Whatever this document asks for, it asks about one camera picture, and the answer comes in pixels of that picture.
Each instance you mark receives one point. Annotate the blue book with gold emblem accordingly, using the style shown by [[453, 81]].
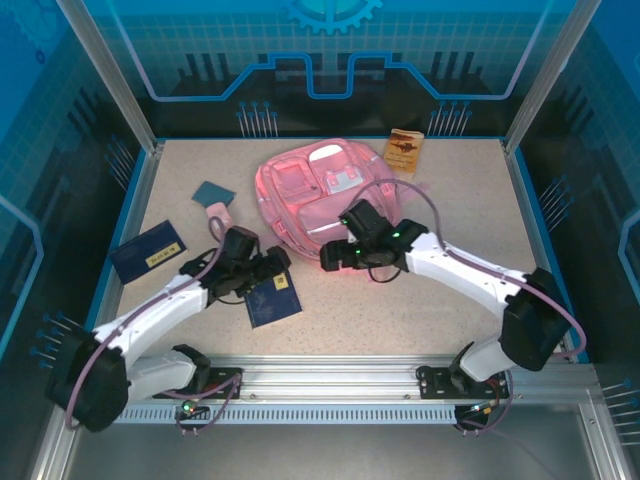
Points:
[[272, 307]]

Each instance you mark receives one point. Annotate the small pink case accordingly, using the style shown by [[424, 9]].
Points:
[[226, 210]]

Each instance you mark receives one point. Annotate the Huckleberry Finn paperback book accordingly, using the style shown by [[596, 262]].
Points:
[[405, 150]]

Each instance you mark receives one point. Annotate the small grey-blue notebook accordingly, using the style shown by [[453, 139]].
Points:
[[212, 192]]

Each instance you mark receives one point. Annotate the pink student backpack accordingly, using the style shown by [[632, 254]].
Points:
[[285, 200]]

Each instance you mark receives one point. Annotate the dark blue book yellow label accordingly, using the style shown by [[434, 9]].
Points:
[[135, 255]]

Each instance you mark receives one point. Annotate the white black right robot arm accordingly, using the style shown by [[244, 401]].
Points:
[[465, 275]]

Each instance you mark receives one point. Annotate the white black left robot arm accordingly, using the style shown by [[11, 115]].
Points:
[[150, 310]]

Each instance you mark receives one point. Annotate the connector with green light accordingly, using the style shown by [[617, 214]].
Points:
[[192, 407], [485, 409]]

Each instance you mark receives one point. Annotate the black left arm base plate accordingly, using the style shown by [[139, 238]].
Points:
[[227, 376]]

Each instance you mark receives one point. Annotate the aluminium side rail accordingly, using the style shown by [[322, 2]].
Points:
[[134, 225], [531, 225]]

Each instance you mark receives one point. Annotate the aluminium mounting rail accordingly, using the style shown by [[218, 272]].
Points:
[[325, 380]]

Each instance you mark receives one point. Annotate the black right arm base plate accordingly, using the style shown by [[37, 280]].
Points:
[[435, 382]]

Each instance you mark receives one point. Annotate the aluminium frame post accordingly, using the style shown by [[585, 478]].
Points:
[[110, 75], [550, 75]]

